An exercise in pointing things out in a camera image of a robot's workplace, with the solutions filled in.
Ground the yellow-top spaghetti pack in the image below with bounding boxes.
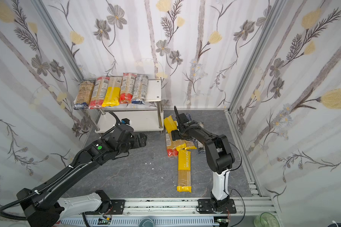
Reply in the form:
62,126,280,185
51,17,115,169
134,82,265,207
164,115,185,151

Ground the yellow pastatime pack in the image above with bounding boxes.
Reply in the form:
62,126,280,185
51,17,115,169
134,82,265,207
177,149,192,193
185,141,197,150

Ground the small red-end spaghetti pack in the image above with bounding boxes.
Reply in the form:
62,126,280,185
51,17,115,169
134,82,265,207
165,133,178,157

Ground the yellow Pastatime pack front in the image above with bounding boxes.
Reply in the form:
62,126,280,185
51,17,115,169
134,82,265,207
177,149,192,193

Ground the yellow-end spaghetti pack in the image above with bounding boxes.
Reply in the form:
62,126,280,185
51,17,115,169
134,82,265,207
102,77,122,107

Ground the blue clear label spaghetti pack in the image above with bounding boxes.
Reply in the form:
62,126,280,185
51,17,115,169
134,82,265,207
131,74,149,105

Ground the dark blue-top spaghetti pack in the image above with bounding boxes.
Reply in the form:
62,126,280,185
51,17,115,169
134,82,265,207
74,79,95,110

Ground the blue Barilla spaghetti pack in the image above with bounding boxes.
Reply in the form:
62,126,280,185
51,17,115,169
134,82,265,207
185,113,192,121

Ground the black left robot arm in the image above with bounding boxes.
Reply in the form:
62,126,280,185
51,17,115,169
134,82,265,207
0,112,147,227

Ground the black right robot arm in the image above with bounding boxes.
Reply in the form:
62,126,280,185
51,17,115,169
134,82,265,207
171,107,235,213

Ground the clear blue-end spaghetti pack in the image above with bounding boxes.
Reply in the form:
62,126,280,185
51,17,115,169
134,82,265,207
197,122,206,154

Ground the white two-tier shelf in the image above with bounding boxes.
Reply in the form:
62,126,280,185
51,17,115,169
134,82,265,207
90,79,164,134

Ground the green glass bowl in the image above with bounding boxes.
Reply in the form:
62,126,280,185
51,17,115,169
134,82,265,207
254,212,280,227

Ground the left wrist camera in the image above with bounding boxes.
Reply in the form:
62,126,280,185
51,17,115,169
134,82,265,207
121,118,131,125

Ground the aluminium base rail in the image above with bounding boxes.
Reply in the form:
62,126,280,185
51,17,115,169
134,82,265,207
55,197,278,227

